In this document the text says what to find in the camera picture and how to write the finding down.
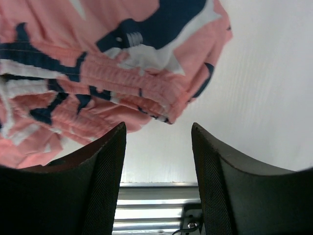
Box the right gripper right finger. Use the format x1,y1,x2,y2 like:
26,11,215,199
191,123,313,235

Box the aluminium mounting rail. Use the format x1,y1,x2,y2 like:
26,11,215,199
112,183,203,235

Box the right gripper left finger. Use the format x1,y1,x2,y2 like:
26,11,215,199
0,123,127,235

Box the pink shark print shorts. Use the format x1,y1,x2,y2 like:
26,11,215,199
0,0,232,168

